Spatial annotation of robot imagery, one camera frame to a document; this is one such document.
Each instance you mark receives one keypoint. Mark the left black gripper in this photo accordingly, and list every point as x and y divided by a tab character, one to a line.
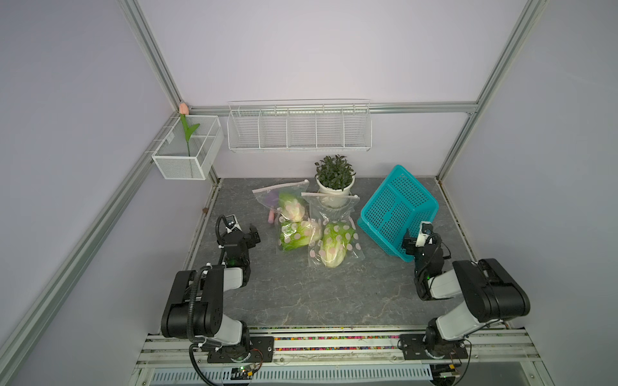
252	238

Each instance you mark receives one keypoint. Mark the artificial pink tulip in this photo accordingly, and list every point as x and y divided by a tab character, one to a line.
188	129

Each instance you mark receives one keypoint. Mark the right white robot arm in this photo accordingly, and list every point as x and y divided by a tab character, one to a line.
490	295

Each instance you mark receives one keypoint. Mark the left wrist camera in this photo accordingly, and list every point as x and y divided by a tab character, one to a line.
231	223

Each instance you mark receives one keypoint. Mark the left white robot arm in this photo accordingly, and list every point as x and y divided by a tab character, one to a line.
194	309

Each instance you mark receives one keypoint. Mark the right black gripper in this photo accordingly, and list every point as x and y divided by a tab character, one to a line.
409	244

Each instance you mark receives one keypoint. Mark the clear pink-dotted zipper bag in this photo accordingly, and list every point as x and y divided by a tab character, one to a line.
268	197

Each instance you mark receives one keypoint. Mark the potted green plant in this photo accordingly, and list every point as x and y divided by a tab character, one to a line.
335	177

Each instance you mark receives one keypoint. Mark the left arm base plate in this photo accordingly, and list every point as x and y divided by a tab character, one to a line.
255	349

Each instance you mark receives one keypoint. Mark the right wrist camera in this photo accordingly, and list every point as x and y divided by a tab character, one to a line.
424	233

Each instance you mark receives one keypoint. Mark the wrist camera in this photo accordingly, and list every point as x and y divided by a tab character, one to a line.
231	223
424	233

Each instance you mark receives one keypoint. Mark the white mesh wall basket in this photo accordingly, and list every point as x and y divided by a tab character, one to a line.
171	155

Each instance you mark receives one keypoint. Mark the chinese cabbage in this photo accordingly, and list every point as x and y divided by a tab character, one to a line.
291	206
294	235
340	240

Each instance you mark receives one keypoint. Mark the teal plastic basket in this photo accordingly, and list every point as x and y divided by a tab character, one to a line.
397	208

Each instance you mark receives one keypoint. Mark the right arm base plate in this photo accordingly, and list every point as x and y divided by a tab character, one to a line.
424	347

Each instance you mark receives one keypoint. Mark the white wire wall rack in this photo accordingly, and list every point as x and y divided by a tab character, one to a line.
300	125

